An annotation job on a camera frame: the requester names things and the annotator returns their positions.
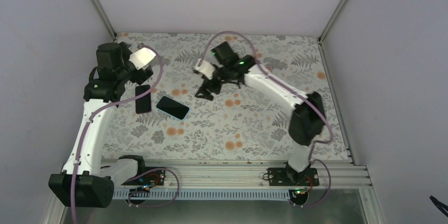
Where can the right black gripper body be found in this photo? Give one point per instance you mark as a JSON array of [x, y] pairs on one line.
[[225, 74]]

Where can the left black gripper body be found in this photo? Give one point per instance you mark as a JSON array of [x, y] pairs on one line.
[[123, 73]]

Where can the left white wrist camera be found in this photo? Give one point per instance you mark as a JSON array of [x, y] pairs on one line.
[[141, 58]]

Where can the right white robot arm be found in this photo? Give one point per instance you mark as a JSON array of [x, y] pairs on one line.
[[306, 110]]

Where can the black object at right edge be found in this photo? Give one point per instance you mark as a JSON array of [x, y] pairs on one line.
[[442, 207]]

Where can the white slotted cable duct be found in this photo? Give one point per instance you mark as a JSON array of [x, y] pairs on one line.
[[214, 194]]

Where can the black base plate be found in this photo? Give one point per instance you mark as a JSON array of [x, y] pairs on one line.
[[151, 177], [282, 176]]

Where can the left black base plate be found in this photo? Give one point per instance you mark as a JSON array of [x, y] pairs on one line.
[[151, 177]]

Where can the floral patterned table mat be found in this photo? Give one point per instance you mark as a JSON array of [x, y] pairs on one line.
[[240, 123]]

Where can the purple phone black screen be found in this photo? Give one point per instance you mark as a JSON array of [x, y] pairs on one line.
[[143, 104]]

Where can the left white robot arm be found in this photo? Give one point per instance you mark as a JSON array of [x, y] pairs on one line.
[[82, 181]]

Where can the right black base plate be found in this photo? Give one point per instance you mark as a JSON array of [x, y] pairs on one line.
[[282, 176]]

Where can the aluminium mounting rail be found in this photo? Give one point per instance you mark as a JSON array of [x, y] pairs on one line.
[[194, 174]]

